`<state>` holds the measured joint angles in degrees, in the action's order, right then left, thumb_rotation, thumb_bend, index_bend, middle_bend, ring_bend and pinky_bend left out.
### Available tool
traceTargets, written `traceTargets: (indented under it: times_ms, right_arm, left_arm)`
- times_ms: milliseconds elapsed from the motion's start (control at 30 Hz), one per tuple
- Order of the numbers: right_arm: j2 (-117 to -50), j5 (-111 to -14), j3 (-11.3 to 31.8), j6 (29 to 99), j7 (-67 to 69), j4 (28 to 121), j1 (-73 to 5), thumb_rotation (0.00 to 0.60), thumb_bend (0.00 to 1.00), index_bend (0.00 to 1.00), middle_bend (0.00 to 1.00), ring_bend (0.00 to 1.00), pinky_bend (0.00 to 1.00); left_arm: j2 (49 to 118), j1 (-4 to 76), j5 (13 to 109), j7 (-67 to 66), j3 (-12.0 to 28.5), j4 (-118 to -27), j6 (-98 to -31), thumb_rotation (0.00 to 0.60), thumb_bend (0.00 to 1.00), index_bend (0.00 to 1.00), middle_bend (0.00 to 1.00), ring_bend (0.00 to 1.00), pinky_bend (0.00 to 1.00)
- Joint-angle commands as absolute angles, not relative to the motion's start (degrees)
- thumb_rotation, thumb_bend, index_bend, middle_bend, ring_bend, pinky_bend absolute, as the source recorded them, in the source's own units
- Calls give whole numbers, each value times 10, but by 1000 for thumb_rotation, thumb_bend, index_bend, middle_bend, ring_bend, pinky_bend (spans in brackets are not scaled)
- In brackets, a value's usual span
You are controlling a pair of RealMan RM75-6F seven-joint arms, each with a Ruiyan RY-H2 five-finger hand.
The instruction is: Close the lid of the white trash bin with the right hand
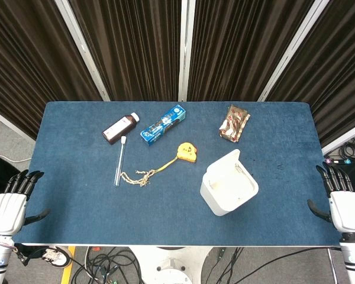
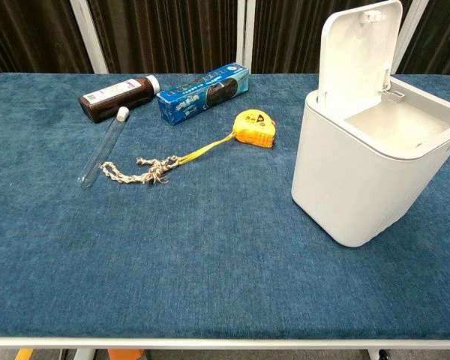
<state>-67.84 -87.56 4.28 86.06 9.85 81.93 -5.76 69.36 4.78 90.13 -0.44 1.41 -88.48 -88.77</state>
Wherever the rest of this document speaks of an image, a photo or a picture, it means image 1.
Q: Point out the dark brown curtain panel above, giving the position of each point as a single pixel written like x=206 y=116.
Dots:
x=239 y=47
x=337 y=83
x=130 y=47
x=26 y=65

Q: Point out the brown medicine bottle white cap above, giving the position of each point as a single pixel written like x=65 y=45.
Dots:
x=118 y=128

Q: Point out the white plastic trash bin lid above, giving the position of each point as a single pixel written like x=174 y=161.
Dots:
x=225 y=164

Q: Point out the white plastic bin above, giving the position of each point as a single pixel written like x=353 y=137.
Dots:
x=225 y=204

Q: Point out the white partition base rail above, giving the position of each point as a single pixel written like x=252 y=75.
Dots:
x=12 y=127
x=346 y=140

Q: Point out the white partition post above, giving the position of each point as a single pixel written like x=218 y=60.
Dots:
x=185 y=50
x=293 y=50
x=83 y=50

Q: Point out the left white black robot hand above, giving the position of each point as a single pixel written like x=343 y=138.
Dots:
x=7 y=211

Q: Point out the blue table cloth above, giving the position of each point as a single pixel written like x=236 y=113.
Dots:
x=171 y=207

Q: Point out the white table base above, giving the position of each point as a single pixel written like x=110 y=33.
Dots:
x=171 y=264

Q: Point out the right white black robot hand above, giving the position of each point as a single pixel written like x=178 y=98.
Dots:
x=347 y=211

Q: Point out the white black sneaker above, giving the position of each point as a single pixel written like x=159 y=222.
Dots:
x=56 y=256

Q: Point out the blue cookie box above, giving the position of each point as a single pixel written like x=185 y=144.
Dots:
x=162 y=125

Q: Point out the clear test tube white cap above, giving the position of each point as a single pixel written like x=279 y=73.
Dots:
x=120 y=162

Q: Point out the crumpled brown snack wrapper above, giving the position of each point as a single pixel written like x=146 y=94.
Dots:
x=235 y=124

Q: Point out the yellow tape measure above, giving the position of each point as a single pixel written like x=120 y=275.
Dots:
x=187 y=152

